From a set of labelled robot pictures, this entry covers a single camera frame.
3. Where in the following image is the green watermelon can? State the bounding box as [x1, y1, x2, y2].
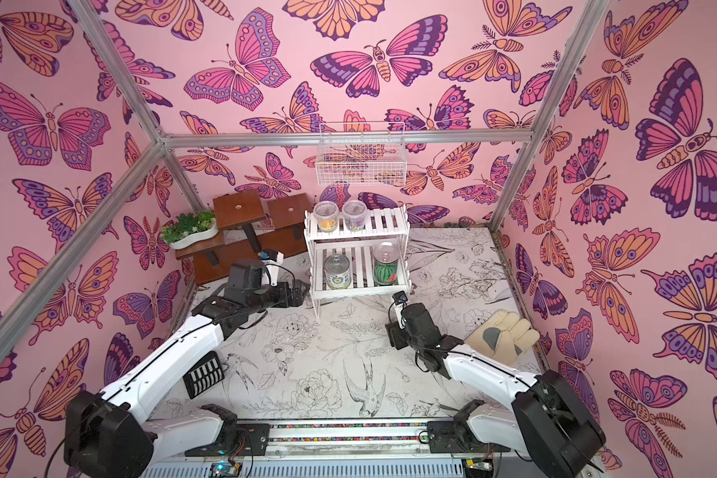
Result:
[372, 241, 400, 286]

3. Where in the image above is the white slatted two-tier shelf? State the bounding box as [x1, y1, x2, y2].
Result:
[305, 206, 412, 317]

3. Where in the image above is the seed jar with yellow seeds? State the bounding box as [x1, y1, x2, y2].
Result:
[313, 200, 341, 233]

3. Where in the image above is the seed jar with dark seeds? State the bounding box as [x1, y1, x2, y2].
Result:
[342, 200, 368, 231]

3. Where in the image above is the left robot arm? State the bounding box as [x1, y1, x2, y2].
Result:
[58, 259, 310, 477]

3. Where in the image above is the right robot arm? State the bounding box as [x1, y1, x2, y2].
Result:
[386, 292, 607, 477]

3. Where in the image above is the brown wooden stepped stand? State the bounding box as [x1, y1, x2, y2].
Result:
[175, 190, 312, 285]

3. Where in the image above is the green plant in white pot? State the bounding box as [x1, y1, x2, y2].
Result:
[161, 210, 219, 250]

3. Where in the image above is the beige work glove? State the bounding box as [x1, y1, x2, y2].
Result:
[465, 309, 540, 366]

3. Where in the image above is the silver tin can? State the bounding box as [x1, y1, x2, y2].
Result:
[324, 253, 353, 290]

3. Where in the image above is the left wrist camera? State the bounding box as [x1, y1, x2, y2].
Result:
[259, 249, 285, 287]

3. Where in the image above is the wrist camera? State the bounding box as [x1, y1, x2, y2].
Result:
[259, 249, 285, 287]
[392, 291, 408, 329]

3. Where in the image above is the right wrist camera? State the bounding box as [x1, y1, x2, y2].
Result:
[392, 291, 408, 329]

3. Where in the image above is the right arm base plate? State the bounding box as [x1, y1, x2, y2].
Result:
[426, 420, 510, 455]

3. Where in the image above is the front aluminium rail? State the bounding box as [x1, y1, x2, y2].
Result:
[92, 414, 611, 478]

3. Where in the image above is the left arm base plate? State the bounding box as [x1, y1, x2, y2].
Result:
[183, 423, 271, 458]

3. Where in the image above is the white wire basket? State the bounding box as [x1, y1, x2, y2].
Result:
[313, 121, 408, 187]

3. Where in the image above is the aluminium frame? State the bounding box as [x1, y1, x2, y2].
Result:
[0, 1, 609, 364]

